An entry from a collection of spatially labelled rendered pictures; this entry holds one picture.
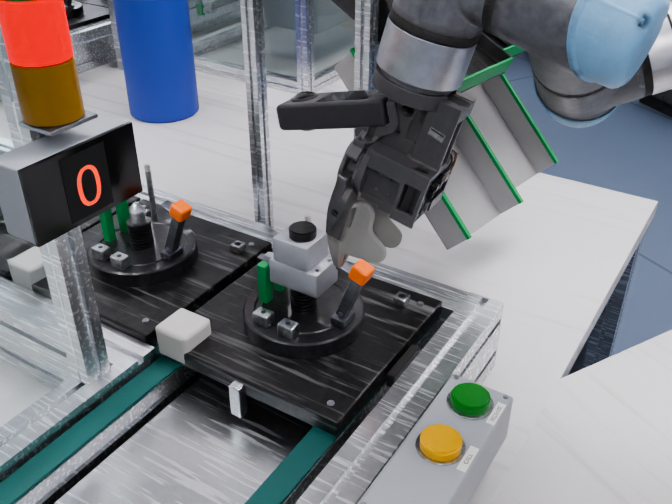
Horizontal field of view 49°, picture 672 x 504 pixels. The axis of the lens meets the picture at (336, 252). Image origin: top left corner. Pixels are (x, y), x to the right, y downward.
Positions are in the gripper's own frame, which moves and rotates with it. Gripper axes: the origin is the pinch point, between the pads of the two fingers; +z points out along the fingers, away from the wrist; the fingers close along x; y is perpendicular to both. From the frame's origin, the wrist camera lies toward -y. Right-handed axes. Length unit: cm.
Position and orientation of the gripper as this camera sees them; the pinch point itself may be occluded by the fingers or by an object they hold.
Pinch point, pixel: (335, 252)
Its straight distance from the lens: 74.3
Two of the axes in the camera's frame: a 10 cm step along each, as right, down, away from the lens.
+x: 4.7, -4.2, 7.8
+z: -2.5, 7.8, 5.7
